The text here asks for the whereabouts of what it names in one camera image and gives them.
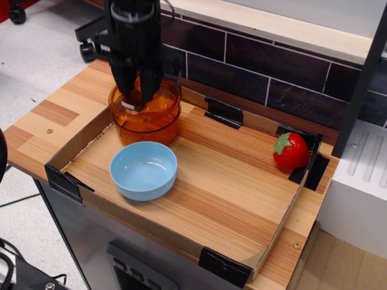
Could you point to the cardboard fence with black tape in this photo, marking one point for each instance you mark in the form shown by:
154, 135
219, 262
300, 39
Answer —
229, 194

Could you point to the light blue bowl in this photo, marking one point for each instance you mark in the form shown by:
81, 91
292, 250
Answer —
144, 171

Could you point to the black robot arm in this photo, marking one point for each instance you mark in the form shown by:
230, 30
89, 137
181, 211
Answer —
134, 98

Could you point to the red toy strawberry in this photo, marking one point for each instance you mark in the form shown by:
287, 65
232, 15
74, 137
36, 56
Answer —
291, 150

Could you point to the grey oven control panel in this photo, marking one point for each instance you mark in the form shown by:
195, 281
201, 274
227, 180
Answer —
132, 273

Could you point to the black upright post left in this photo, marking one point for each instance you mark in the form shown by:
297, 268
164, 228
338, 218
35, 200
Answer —
107, 9

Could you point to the white toy sink unit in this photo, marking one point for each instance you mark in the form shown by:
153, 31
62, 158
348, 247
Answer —
354, 208

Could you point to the black office chair base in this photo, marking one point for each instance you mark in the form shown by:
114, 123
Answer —
90, 27

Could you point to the black equipment bottom left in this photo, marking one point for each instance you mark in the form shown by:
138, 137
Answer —
29, 277

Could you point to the dark grey upright post right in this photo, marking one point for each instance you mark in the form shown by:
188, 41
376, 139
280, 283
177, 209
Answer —
363, 83

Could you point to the black caster wheel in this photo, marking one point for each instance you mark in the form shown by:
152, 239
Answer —
17, 15

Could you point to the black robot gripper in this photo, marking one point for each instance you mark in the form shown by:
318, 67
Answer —
136, 48

